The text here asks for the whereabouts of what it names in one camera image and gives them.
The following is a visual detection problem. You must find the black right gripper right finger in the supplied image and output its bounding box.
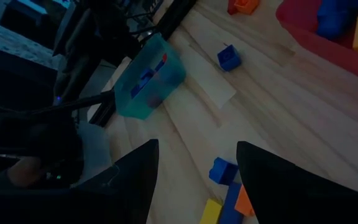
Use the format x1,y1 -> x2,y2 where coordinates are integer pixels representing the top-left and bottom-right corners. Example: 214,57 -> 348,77
236,140 -> 358,224

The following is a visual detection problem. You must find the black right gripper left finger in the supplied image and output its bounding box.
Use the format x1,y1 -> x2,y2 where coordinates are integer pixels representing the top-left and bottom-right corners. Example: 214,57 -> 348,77
73,138 -> 160,224

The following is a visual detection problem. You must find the small blue block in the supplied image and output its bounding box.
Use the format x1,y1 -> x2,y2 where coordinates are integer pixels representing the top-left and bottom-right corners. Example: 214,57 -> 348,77
130,67 -> 155,100
216,44 -> 242,73

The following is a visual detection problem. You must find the small orange block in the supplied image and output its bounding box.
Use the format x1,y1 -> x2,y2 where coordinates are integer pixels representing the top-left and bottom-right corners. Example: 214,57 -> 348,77
234,0 -> 260,16
234,184 -> 256,218

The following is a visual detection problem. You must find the long dark blue block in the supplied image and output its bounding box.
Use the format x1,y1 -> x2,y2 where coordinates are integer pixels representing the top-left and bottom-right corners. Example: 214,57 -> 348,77
218,182 -> 244,224

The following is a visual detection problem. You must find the long yellow block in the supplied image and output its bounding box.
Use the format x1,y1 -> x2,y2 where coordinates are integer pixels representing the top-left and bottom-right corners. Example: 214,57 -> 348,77
199,198 -> 224,224

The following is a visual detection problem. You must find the green translucent plastic bin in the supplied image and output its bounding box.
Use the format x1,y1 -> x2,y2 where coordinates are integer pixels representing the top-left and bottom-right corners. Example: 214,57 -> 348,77
112,32 -> 187,121

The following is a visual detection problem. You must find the red plastic bin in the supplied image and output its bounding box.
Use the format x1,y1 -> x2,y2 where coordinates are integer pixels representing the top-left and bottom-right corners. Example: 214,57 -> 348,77
274,0 -> 358,87

